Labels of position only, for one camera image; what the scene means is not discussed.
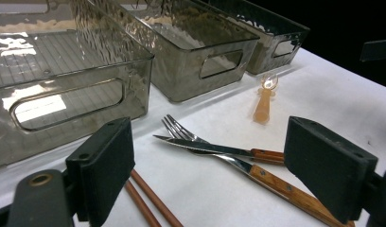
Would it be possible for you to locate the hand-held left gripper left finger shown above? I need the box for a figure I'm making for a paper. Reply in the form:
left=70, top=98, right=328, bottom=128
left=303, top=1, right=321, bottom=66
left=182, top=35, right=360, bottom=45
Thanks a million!
left=65, top=116, right=136, bottom=227

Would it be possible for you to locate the smoky clear plastic bin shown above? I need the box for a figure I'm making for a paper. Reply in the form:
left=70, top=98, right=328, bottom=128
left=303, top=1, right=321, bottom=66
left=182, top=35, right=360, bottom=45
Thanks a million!
left=90, top=0, right=261, bottom=103
left=0, top=0, right=155, bottom=169
left=194, top=0, right=311, bottom=76

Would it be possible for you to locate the wooden handled steel knife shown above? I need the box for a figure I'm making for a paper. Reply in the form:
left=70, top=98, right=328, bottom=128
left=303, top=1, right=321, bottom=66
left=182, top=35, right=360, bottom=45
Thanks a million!
left=152, top=134, right=286, bottom=166

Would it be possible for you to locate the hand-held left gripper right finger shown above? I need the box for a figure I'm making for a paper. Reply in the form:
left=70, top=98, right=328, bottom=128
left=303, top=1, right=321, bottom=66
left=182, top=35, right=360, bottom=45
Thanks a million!
left=284, top=115, right=378, bottom=225

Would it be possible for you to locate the wooden handled steel fork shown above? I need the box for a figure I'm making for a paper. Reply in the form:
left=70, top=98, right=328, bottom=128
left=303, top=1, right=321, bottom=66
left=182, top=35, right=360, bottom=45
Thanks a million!
left=162, top=113, right=356, bottom=227

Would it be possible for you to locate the brown wooden chopstick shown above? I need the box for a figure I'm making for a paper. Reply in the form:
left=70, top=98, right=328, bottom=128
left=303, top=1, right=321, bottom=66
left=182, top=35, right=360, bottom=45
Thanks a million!
left=130, top=168, right=184, bottom=227
left=124, top=180, right=162, bottom=227

